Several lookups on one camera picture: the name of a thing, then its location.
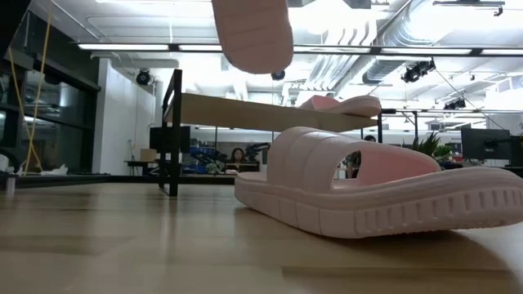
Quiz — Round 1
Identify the pale pink rubber slide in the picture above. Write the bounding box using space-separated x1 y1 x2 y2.
299 94 382 118
234 126 523 239
211 0 294 75

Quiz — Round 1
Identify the person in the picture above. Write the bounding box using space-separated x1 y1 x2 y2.
226 146 248 172

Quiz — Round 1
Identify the black computer monitor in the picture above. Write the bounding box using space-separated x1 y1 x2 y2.
510 134 523 167
149 126 191 154
460 127 512 161

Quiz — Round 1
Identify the green artificial plant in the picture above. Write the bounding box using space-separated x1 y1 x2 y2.
402 131 443 159

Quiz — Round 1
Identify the black ceiling spotlight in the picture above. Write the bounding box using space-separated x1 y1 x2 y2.
443 97 467 111
400 59 437 84

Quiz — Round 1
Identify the white crumpled paper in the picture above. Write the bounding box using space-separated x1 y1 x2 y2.
39 163 69 177

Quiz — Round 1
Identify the wooden shelf with black frame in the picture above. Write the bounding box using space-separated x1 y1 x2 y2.
158 68 384 197

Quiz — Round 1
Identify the black metal rig frame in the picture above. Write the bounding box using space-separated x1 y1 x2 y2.
0 173 237 185

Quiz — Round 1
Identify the yellow cable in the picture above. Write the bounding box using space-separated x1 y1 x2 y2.
7 0 54 176

